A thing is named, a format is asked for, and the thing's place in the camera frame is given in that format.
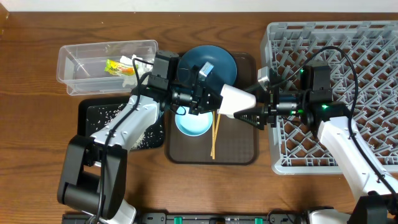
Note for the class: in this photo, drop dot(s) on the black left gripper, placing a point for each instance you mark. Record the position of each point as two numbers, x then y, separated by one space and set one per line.
197 93

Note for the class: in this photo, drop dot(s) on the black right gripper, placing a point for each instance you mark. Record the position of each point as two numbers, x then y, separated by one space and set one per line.
268 109

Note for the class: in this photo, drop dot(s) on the white cup green inside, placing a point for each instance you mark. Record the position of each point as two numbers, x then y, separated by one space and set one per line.
235 100

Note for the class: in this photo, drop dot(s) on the light blue bowl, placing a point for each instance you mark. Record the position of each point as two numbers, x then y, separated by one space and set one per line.
193 125

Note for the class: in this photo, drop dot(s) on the pile of rice leftovers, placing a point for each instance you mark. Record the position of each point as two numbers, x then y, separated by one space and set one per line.
97 117

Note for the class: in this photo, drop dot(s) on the white tissue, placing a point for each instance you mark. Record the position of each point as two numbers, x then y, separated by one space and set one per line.
143 66

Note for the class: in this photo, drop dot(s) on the yellow green snack wrapper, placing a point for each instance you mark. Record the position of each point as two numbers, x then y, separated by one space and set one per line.
118 68

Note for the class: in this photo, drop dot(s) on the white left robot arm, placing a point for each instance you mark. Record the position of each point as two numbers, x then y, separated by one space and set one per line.
93 177

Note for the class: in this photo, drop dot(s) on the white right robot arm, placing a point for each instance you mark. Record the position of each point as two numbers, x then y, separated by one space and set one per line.
373 187

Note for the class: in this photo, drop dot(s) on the grey dishwasher rack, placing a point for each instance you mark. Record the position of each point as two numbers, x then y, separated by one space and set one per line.
363 61

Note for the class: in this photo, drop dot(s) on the clear plastic waste bin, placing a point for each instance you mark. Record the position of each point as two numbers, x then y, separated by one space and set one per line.
82 66

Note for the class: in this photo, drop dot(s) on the left wooden chopstick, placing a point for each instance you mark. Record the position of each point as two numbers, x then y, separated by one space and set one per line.
213 137

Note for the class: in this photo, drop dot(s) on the wooden chopstick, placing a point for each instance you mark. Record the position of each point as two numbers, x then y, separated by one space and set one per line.
215 136

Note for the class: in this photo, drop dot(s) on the right wooden chopstick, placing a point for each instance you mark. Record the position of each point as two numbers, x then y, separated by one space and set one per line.
215 136

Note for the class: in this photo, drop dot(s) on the dark blue plate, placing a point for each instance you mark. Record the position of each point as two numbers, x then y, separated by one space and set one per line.
224 66

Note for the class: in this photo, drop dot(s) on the brown serving tray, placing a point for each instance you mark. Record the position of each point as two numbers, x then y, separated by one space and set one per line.
236 144

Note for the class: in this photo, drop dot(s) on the black plastic tray bin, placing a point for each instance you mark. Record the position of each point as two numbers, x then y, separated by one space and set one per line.
83 106

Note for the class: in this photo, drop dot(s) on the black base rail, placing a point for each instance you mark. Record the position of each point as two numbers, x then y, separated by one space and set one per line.
273 217

